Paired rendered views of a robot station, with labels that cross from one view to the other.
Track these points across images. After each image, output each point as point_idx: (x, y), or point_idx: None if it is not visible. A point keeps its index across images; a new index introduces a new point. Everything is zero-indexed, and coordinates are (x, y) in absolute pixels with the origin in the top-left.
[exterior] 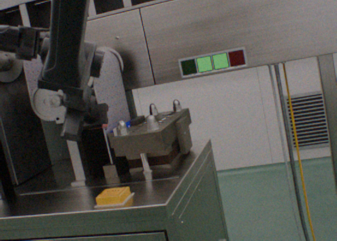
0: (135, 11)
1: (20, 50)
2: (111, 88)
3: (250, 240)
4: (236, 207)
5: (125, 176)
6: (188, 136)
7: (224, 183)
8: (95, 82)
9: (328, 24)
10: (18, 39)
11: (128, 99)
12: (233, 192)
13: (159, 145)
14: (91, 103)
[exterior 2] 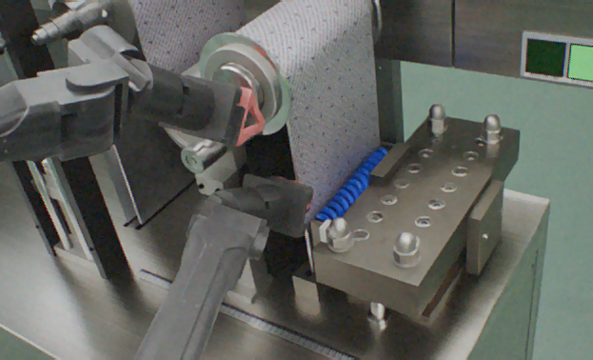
0: None
1: (71, 150)
2: (337, 103)
3: (591, 257)
4: (588, 160)
5: (333, 310)
6: (495, 229)
7: (582, 88)
8: (294, 116)
9: None
10: (66, 121)
11: (386, 76)
12: None
13: (410, 307)
14: (254, 256)
